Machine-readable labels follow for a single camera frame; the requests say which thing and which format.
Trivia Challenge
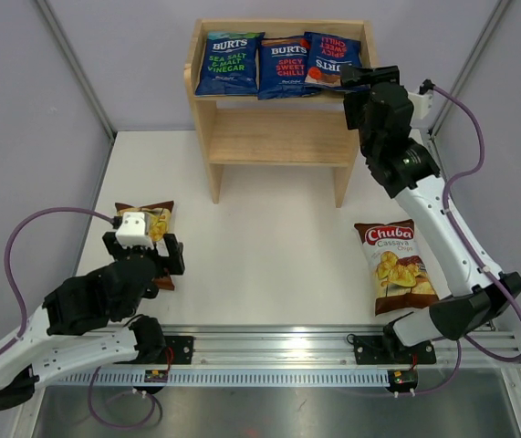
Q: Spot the upside-down Burts chilli bag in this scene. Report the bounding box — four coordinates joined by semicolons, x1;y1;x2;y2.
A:
304;32;362;91

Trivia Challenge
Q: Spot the chuba cassava chips bag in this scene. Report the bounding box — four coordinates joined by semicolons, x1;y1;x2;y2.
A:
115;201;175;291
354;219;439;316

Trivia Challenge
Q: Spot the Burts spicy sweet chilli bag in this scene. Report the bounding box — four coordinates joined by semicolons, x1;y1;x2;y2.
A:
257;36;320;100

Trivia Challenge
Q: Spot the Burts sea salt vinegar bag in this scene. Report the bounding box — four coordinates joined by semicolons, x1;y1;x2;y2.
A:
195;31;265;96

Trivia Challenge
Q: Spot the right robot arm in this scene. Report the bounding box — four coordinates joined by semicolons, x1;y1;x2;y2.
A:
340;66;521;362

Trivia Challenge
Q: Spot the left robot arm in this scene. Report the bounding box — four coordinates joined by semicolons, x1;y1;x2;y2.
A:
0;232;185;411

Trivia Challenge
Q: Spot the wooden two-tier shelf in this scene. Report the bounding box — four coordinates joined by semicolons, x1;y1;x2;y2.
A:
183;18;379;207

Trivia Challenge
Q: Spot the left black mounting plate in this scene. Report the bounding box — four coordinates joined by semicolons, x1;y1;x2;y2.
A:
151;335;195;366

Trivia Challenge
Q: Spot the black mounting plate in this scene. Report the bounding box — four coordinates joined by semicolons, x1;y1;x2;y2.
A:
346;333;437;365
151;335;195;366

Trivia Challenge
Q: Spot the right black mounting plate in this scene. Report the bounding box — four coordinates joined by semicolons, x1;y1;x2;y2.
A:
346;333;437;365

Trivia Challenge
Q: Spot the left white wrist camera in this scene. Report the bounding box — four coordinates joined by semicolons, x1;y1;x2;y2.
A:
115;212;154;249

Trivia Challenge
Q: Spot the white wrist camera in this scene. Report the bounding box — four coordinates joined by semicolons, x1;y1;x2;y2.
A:
408;78;435;121
115;212;154;249

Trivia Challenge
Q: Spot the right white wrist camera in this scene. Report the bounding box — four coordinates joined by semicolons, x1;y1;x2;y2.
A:
408;78;435;121

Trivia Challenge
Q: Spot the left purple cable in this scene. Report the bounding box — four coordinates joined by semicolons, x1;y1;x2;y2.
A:
3;207;120;329

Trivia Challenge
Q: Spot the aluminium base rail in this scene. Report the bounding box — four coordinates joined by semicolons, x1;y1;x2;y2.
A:
162;325;521;370

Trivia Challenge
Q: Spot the white slotted cable duct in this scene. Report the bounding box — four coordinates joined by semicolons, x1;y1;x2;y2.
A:
57;367;390;388

